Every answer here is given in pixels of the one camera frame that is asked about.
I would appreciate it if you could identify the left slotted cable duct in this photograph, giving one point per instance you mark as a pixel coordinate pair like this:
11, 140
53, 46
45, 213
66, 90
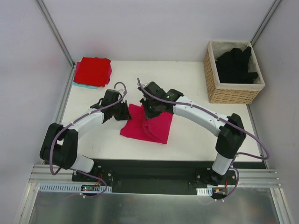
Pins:
73, 188

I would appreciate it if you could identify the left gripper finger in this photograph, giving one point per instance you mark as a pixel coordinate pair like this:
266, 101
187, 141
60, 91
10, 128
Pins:
122, 118
128, 110

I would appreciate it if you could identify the teal t shirt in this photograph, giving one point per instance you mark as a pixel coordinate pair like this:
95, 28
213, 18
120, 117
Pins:
84, 85

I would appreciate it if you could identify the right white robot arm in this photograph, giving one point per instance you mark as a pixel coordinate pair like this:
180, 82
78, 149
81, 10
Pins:
225, 128

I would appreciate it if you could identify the left aluminium frame post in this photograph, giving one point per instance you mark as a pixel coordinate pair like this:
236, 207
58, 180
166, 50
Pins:
53, 28

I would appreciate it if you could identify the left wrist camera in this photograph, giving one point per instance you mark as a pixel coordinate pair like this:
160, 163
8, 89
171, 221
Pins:
111, 96

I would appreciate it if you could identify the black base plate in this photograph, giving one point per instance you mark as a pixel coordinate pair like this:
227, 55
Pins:
154, 177

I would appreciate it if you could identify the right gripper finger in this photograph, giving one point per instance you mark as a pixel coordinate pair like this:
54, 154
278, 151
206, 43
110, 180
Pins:
145, 104
151, 114

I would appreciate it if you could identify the right aluminium frame post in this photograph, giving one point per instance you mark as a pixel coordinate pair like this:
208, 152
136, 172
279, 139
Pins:
266, 20

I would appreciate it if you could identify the black clothes in basket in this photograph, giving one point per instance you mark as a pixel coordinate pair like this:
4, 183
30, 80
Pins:
233, 67

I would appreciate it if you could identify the slotted cable duct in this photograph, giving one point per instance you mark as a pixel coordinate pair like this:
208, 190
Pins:
73, 188
210, 191

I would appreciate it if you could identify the magenta t shirt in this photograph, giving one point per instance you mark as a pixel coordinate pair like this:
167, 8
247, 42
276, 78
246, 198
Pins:
153, 130

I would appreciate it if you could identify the right slotted cable duct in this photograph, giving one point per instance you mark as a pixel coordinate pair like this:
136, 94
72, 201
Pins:
210, 191

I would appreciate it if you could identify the red t shirt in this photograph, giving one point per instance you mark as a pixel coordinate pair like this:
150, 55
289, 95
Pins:
93, 71

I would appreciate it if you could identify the aluminium frame post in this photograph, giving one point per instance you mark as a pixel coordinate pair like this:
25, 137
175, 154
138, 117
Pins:
266, 20
53, 28

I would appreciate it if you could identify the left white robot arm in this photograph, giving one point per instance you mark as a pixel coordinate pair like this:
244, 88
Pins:
60, 145

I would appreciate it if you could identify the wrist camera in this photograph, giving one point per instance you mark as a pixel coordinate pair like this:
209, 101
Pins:
111, 96
154, 89

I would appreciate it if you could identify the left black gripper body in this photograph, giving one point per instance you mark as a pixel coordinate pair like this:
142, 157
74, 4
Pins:
124, 110

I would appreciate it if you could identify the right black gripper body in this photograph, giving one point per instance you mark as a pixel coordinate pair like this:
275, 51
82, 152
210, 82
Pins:
148, 107

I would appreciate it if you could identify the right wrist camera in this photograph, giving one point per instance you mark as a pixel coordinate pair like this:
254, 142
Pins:
154, 89

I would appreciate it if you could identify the wicker basket with liner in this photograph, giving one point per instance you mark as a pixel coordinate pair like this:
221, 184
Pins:
227, 93

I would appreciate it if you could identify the aluminium front rail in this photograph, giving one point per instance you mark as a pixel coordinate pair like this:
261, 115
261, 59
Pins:
260, 178

